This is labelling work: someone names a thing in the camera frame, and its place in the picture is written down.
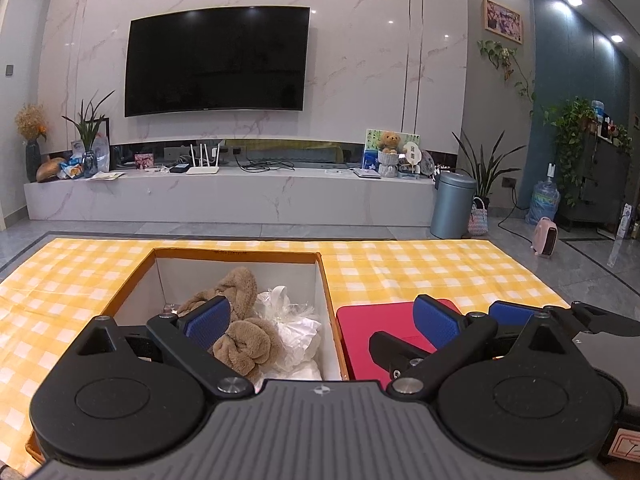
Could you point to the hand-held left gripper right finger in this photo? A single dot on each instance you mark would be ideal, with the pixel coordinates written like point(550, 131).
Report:
point(437, 317)

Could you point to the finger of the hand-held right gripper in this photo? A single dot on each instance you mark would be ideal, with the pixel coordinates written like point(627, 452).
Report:
point(395, 352)
point(512, 314)

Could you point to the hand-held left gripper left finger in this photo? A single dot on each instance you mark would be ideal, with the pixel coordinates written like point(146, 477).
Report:
point(207, 317)

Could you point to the white cardboard box orange rim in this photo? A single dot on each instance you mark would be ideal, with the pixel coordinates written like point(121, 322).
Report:
point(200, 275)

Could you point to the brown fluffy towel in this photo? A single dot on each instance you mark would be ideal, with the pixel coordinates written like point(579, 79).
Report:
point(245, 345)

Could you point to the white cloth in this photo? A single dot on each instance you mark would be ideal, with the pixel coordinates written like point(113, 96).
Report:
point(295, 335)

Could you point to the red flat lid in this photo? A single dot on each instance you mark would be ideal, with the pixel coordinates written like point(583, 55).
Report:
point(360, 330)

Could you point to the yellow checkered tablecloth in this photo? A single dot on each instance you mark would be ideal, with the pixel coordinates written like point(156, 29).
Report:
point(400, 270)

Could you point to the pink space heater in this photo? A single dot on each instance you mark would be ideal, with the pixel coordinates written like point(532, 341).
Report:
point(546, 237)

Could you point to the woven pastel basket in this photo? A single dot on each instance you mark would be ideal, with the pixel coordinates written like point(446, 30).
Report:
point(477, 220)

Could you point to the grey metal trash can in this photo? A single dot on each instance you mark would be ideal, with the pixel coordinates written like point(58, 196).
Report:
point(452, 207)

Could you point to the large blue water bottle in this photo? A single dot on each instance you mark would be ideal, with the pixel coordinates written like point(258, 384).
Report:
point(544, 202)

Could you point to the white marble television cabinet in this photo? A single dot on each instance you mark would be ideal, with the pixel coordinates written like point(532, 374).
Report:
point(225, 197)

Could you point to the potted long-leaf plant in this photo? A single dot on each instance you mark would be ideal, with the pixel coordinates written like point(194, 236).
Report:
point(485, 175)

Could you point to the white router with antennas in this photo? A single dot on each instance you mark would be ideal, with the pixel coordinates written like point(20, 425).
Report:
point(204, 169)

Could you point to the small black box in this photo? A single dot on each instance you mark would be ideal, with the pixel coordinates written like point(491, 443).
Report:
point(180, 168)

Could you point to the decorative plate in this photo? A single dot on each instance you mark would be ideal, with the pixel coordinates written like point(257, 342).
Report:
point(428, 162)

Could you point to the dark cabinet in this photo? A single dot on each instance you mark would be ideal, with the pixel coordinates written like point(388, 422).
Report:
point(600, 185)

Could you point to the flat grey laptop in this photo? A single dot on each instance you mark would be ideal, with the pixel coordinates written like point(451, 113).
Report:
point(366, 173)

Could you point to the round paper fan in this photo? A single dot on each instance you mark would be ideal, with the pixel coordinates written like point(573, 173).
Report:
point(412, 152)

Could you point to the pink photo card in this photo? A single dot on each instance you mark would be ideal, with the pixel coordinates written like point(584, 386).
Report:
point(144, 161)

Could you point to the loose papers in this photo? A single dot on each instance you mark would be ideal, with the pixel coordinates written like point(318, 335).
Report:
point(107, 175)

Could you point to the brown teddy bear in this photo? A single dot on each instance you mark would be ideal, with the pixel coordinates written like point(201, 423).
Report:
point(390, 145)

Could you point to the green painted picture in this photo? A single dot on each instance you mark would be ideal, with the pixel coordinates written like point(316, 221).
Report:
point(371, 147)

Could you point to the leafy pothos plant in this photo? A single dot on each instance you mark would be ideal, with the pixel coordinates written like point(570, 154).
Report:
point(570, 130)

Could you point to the clear plastic bag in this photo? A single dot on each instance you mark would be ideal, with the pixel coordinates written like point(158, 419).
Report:
point(101, 155)

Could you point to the blue snack packets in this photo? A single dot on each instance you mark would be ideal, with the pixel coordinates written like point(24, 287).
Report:
point(72, 170)

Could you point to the brown rounded object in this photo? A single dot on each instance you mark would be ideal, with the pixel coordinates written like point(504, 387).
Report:
point(49, 170)

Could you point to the green plant in glass vase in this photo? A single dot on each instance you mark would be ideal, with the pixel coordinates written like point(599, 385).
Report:
point(89, 130)

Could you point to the dark vase with dried flowers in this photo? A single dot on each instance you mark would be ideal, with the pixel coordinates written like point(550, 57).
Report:
point(32, 160)

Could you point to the hanging vine plant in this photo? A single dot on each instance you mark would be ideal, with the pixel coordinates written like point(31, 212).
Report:
point(505, 60)

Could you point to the black wall television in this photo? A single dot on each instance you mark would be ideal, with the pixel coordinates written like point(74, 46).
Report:
point(215, 60)

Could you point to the framed wall picture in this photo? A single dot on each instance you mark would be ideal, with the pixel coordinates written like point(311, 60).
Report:
point(502, 21)

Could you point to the dark wall switch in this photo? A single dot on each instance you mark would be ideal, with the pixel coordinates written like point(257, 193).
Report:
point(8, 70)

